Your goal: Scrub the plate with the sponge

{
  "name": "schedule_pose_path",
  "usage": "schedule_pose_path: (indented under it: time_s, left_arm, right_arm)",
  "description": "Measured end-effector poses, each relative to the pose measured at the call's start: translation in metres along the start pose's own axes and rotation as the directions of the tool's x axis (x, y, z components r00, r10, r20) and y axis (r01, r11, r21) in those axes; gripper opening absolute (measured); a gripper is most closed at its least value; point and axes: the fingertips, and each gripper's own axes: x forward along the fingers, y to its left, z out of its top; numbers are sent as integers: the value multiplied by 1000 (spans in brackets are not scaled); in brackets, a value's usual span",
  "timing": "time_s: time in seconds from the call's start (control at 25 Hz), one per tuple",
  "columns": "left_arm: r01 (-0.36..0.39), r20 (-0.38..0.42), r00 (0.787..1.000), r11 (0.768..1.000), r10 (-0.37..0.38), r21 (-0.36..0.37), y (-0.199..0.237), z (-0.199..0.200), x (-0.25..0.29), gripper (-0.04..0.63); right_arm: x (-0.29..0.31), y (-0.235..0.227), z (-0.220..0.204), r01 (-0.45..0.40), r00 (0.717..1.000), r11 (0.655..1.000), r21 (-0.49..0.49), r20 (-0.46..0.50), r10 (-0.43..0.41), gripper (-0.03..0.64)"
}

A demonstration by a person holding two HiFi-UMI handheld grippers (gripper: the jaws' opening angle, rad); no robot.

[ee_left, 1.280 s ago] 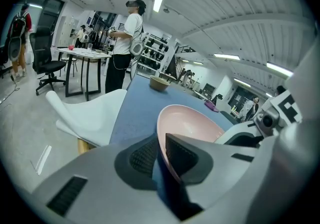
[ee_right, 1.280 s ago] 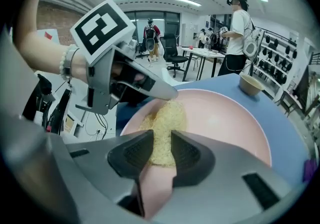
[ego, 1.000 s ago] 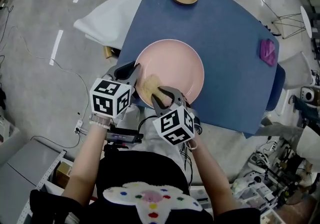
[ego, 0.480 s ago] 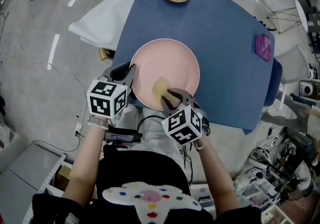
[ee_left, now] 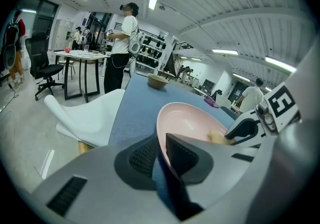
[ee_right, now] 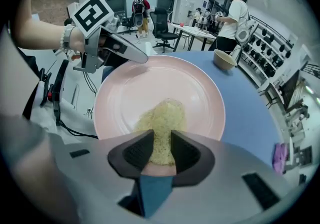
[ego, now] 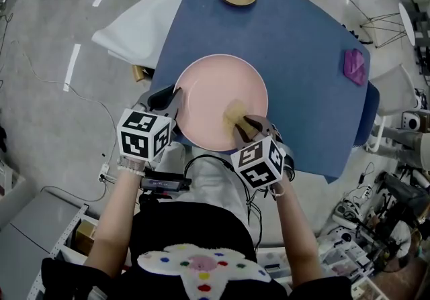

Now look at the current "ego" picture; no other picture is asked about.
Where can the white power strip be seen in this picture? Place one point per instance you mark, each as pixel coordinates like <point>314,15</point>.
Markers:
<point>105,171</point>

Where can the grey metal shelf rack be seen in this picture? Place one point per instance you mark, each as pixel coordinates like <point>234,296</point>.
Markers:
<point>27,225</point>

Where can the blue chair cushion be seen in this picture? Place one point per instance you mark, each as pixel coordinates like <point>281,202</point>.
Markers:
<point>367,114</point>

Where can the white round-faced device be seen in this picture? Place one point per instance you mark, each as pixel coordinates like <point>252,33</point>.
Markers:
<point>411,121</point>

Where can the pink big plate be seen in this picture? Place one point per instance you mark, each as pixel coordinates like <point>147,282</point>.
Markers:
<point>215,90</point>

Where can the person's left forearm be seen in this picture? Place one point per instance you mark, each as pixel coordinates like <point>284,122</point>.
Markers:
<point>114,218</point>

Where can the person's right forearm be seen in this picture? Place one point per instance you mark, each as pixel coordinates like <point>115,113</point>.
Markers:
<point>295,231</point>

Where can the beige sponge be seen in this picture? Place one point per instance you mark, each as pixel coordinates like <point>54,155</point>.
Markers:
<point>233,114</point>

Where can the small round white table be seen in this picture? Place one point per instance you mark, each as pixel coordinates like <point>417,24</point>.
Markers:
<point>406,23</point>

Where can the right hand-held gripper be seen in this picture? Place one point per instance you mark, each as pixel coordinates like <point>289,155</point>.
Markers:
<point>258,164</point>

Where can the person's white trousers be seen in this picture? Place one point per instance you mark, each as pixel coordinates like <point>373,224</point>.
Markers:
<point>208,184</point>

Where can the row of clear storage bins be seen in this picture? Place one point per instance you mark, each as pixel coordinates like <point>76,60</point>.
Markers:
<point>349,258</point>

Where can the white plastic chair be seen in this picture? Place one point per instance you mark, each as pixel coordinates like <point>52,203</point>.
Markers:
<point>144,23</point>

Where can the purple cloth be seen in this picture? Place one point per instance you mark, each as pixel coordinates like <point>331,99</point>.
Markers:
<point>355,67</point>

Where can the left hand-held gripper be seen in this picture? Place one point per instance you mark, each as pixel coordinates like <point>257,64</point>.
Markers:
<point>137,137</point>

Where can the blue tablecloth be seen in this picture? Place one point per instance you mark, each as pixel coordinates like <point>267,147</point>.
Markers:
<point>295,40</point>

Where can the person's black flower-patch shirt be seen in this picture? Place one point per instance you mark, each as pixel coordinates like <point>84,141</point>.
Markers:
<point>188,225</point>

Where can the black waist-worn device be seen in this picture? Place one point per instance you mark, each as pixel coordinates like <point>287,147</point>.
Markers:
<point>161,184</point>

